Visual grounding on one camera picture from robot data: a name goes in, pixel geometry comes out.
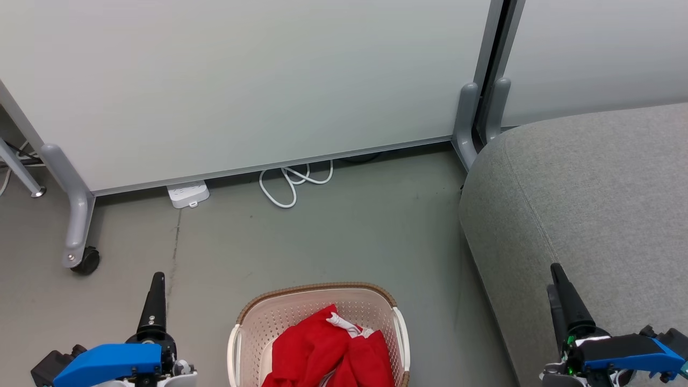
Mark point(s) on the short grey upright panel leg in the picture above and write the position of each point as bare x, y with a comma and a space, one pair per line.
465, 123
500, 107

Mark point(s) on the grey fabric sofa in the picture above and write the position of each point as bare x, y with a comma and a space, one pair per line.
591, 204

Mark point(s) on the thin grey slanted metal leg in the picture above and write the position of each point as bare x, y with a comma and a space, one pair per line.
20, 171

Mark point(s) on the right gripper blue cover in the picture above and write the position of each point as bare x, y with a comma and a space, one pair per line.
623, 355

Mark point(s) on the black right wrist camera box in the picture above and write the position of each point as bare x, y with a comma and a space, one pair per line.
676, 338

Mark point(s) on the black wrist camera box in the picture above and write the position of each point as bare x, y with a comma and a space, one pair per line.
51, 365
676, 338

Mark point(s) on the curved grey leg with castor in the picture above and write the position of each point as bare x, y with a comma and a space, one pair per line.
78, 215

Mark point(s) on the white power strip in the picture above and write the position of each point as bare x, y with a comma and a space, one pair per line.
187, 193

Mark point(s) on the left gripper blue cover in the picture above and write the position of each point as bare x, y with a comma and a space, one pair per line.
113, 363

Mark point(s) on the narrow white partition panel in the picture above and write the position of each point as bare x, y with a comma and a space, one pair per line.
591, 54

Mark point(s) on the large white partition panel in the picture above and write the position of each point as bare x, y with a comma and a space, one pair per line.
242, 80

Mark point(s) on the cream plastic laundry basket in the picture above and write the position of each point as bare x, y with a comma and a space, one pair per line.
301, 314

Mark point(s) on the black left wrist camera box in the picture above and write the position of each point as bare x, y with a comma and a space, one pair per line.
51, 365

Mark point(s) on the black castor wheel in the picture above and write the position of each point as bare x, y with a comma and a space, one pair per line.
87, 262

